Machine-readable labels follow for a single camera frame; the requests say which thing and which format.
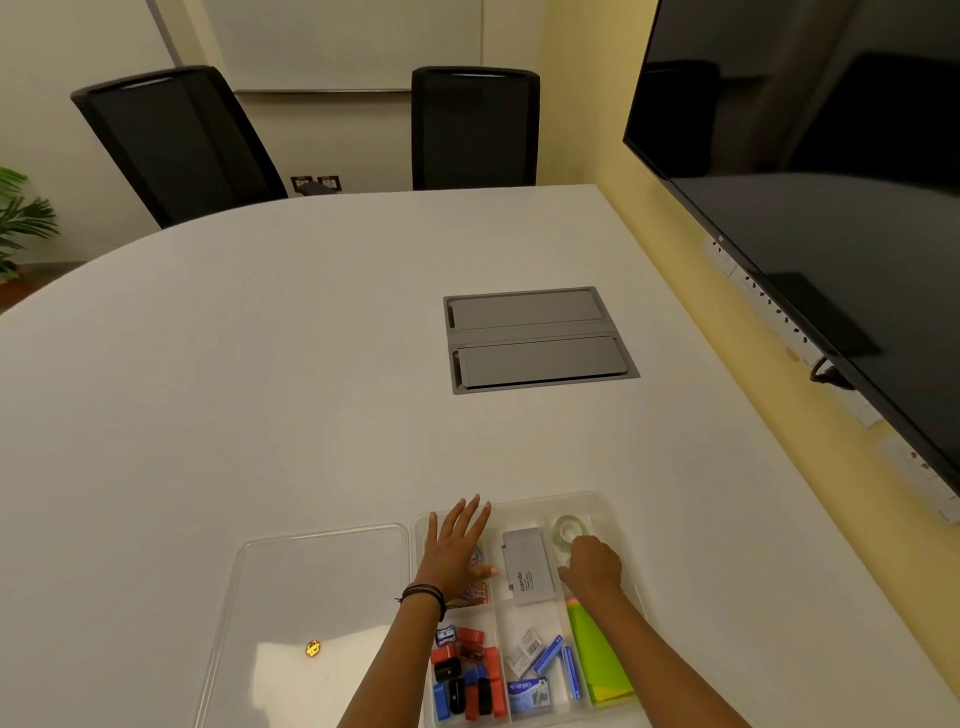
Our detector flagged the small white staple box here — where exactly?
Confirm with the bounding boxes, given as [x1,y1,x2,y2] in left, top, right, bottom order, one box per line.
[503,627,546,674]

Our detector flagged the white wall board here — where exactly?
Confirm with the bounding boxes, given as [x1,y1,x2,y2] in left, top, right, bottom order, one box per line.
[147,0,485,95]

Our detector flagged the person's right forearm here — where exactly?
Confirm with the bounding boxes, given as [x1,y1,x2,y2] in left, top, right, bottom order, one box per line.
[567,586,740,728]

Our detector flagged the black mesh office chair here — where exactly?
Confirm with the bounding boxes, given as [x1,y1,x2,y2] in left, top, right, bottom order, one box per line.
[410,66,543,192]
[70,65,291,231]

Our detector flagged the black cable plug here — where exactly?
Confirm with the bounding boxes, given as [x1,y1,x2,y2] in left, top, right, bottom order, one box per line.
[808,357,857,391]

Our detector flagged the grey flat box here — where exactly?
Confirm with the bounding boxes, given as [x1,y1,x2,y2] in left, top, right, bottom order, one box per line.
[500,526,565,606]

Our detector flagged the clear plastic lid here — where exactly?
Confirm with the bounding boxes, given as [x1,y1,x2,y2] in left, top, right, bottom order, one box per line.
[192,522,414,728]

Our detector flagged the person's left forearm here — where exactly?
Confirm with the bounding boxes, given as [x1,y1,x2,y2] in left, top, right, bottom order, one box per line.
[336,594,449,728]

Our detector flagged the grey table cable box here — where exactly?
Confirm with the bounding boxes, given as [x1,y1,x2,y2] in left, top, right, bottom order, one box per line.
[441,285,642,396]

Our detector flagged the person's left hand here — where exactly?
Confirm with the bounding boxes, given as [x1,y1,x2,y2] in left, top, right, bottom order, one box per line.
[412,493,500,601]

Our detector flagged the clear plastic organizer tray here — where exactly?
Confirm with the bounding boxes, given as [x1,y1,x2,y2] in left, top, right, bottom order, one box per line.
[410,490,651,728]

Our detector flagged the pile of colourful paper clips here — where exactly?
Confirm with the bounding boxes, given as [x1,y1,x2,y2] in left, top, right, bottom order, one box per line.
[448,546,494,606]

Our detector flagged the green yellow sticky note pads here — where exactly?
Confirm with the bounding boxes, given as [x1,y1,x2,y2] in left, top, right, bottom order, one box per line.
[565,594,638,707]

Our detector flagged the person's right hand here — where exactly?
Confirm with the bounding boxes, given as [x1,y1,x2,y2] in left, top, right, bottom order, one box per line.
[557,536,624,599]

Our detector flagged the clear tape roll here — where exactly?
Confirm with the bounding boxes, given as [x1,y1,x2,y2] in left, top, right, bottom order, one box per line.
[550,514,595,555]

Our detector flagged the large black wall screen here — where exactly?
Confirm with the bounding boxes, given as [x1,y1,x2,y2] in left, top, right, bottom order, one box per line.
[621,0,960,501]

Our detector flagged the black wristband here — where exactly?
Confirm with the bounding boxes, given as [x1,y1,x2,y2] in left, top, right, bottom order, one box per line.
[394,583,449,623]

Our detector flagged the pile of red blue sharpeners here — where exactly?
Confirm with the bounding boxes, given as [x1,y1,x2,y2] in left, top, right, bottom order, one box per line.
[429,625,508,726]

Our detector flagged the green potted plant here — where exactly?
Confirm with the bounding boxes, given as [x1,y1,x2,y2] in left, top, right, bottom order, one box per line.
[0,165,61,284]

